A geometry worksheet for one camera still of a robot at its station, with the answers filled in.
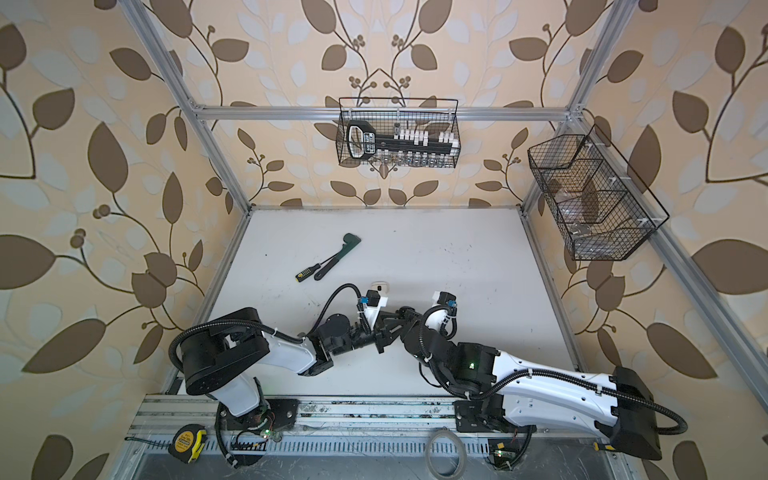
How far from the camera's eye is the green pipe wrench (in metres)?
1.04

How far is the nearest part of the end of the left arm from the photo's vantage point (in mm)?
695

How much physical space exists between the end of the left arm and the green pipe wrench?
1.22 ft
